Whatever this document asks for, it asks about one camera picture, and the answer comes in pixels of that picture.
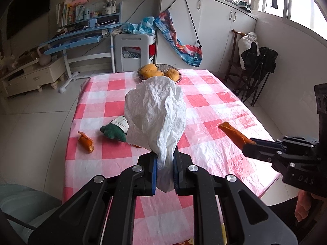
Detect white plastic stool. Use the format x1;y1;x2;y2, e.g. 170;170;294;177
114;34;156;73

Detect wooden chair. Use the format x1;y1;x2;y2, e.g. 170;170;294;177
224;29;252;83

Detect grey sneakers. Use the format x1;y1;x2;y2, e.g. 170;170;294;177
222;0;253;12

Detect colourful drawstring bag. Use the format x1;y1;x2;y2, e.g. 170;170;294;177
154;0;203;68

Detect beige kettlebell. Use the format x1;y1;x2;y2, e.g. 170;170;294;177
37;46;53;66

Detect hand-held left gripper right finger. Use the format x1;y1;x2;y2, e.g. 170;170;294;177
172;149;298;245

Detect white cable bundle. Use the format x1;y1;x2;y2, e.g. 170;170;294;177
122;47;141;59

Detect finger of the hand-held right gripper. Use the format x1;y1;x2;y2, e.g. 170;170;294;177
249;137;284;150
242;144;282;164

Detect green plush toy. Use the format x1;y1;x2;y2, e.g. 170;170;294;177
100;116;129;143

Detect white tissue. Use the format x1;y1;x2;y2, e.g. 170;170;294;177
124;77;187;193

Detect long orange mango peel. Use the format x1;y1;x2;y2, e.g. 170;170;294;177
218;122;257;151

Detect person's right hand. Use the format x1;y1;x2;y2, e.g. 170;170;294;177
294;190;327;224

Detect white sack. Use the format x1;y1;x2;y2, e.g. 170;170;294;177
238;32;260;69

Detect row of books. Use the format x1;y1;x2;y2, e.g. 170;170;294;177
56;1;77;26

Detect yellow mango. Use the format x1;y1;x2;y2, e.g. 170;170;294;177
142;70;164;80
165;68;179;81
138;64;157;74

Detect black television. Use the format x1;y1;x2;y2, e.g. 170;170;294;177
6;0;53;40

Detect cream tv cabinet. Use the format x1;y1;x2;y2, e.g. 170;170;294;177
0;56;65;97

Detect blue study desk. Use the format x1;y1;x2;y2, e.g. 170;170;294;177
43;1;123;94

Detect blue crumpled cloth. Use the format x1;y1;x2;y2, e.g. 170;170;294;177
123;17;156;35

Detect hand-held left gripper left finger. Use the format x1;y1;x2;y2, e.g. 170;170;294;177
28;152;157;245

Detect grey sofa chair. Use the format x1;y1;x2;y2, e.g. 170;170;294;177
0;184;63;245

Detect short orange mango peel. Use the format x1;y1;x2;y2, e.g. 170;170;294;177
77;131;94;154

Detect pink checked tablecloth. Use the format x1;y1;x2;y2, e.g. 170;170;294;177
62;69;281;245

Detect white cabinet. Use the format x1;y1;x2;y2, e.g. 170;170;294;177
155;0;258;73

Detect white pen holder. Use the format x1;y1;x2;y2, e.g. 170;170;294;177
103;0;117;16

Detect black folding chair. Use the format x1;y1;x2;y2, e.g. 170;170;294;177
234;42;278;107

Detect wire fruit bowl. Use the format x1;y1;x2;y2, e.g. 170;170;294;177
137;64;182;83

